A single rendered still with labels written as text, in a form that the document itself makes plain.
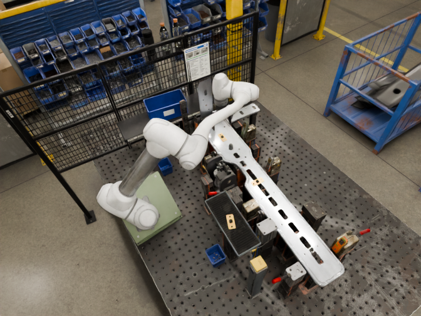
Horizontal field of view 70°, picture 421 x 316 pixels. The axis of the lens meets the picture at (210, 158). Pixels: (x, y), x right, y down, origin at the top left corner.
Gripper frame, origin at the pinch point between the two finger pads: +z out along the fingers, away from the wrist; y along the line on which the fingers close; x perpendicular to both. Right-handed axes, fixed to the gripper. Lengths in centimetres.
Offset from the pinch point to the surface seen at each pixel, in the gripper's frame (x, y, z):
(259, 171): -40.1, 5.8, 12.9
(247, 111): 13.9, 30.9, 13.1
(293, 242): -91, -6, 13
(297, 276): -108, -17, 7
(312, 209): -81, 16, 10
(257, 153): -22.0, 17.0, 20.0
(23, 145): 157, -160, 82
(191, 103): 43.3, -4.3, 10.3
